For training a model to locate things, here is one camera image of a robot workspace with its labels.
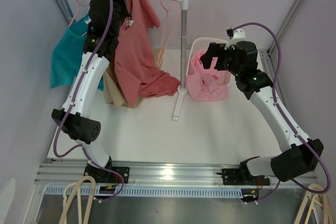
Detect beige wooden hangers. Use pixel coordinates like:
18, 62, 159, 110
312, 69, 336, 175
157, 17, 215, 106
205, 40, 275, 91
58, 176, 97, 224
294, 191, 333, 223

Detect coral red t-shirt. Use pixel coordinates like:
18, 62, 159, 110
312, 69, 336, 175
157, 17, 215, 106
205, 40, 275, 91
114, 0, 180, 107

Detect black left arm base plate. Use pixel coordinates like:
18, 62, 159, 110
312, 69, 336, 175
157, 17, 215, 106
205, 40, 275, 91
84, 159, 130, 184

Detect tan t-shirt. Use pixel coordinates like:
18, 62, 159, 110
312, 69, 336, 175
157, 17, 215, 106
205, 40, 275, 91
103, 48, 169, 109

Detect beige wooden hangers right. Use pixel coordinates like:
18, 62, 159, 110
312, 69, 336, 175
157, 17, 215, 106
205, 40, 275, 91
294, 191, 333, 223

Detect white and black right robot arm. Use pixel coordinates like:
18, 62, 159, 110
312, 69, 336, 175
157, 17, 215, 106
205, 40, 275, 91
201, 41, 323, 185

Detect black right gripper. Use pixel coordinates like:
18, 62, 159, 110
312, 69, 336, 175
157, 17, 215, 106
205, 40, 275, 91
200, 44, 242, 77

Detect aluminium mounting rail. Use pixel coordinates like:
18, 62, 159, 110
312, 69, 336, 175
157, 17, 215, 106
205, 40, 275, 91
34, 163, 318, 186

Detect white perforated plastic basket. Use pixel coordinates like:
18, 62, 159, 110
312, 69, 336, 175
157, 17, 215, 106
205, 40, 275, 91
186, 37, 231, 85

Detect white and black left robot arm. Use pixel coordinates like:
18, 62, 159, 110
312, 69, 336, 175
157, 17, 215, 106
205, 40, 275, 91
51, 0, 131, 183

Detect teal t-shirt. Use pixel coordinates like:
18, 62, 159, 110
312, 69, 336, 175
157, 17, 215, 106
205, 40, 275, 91
50, 15, 91, 89

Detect pink hanger at rack end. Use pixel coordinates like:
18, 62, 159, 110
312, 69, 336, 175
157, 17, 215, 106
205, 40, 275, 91
69, 0, 89, 27

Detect pink wire hanger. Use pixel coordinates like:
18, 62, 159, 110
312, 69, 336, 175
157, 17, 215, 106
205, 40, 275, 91
156, 0, 179, 68

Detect white slotted cable duct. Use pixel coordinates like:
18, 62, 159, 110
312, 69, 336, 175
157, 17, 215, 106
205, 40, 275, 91
43, 185, 244, 198

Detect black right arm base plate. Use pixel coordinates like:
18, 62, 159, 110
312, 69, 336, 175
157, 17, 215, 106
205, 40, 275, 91
216, 168, 270, 186

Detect beige wooden hangers left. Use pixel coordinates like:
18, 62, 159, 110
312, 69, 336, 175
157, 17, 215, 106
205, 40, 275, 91
58, 176, 97, 224

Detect pink t-shirt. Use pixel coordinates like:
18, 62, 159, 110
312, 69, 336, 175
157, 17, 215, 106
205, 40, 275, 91
186, 49, 231, 102

